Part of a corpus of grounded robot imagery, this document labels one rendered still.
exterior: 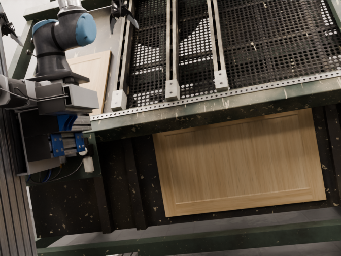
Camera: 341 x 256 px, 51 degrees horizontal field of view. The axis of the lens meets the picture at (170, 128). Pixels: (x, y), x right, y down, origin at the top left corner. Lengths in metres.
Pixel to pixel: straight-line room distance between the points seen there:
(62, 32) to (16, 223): 0.73
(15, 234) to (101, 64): 1.32
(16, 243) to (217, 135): 1.19
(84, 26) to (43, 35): 0.18
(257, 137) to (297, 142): 0.21
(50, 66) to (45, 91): 0.31
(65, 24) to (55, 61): 0.15
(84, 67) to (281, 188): 1.42
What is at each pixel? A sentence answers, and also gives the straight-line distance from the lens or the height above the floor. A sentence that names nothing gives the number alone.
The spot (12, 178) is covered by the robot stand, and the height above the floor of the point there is 0.68.
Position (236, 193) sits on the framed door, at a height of 0.34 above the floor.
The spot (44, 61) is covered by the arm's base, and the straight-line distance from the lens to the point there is 1.52.
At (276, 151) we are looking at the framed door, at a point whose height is 0.54.
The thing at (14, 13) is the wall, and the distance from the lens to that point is 5.58.
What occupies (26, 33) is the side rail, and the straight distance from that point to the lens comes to 3.01.
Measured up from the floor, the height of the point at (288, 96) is 0.82.
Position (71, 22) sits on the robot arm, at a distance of 1.48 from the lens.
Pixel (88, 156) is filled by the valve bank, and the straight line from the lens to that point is 1.95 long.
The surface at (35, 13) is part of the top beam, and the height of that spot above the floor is 1.81.
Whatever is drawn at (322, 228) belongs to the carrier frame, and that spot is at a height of 0.17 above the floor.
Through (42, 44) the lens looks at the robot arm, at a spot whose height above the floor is 1.17.
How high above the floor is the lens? 0.75
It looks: level
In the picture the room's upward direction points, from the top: 9 degrees counter-clockwise
